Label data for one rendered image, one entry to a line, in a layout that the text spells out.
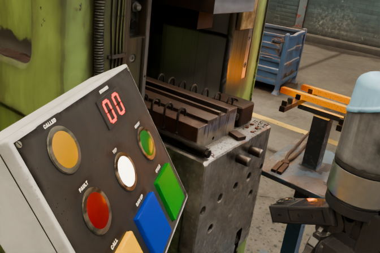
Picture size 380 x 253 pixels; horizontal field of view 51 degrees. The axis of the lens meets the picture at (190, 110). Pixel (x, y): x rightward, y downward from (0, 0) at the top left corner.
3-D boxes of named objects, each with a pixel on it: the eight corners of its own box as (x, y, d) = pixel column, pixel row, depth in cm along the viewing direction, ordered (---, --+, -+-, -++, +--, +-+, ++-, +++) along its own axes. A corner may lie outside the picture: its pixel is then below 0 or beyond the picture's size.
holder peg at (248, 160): (251, 165, 113) (253, 157, 112) (246, 168, 111) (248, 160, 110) (238, 160, 115) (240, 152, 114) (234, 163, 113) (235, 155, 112)
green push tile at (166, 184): (185, 196, 73) (168, 161, 71) (176, 220, 66) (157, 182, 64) (176, 199, 73) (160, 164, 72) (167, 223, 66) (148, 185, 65)
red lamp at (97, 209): (119, 222, 50) (121, 192, 48) (90, 240, 46) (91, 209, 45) (102, 212, 51) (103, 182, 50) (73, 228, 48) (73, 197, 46)
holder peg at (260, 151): (263, 156, 119) (264, 148, 118) (259, 159, 117) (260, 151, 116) (251, 152, 121) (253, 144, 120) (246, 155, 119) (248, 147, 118)
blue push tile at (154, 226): (173, 229, 63) (153, 190, 62) (160, 262, 56) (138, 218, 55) (163, 232, 64) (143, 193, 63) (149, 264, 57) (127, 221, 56)
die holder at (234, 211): (249, 236, 144) (271, 124, 128) (186, 299, 115) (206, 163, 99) (136, 177, 173) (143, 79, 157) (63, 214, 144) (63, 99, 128)
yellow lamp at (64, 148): (89, 164, 48) (90, 131, 46) (56, 178, 44) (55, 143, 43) (72, 155, 49) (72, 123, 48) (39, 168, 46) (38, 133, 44)
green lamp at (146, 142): (161, 153, 68) (163, 130, 67) (142, 162, 65) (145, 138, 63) (147, 147, 70) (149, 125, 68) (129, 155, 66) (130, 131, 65)
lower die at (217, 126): (233, 130, 120) (237, 104, 117) (195, 151, 105) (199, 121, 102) (132, 92, 142) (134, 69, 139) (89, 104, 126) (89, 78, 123)
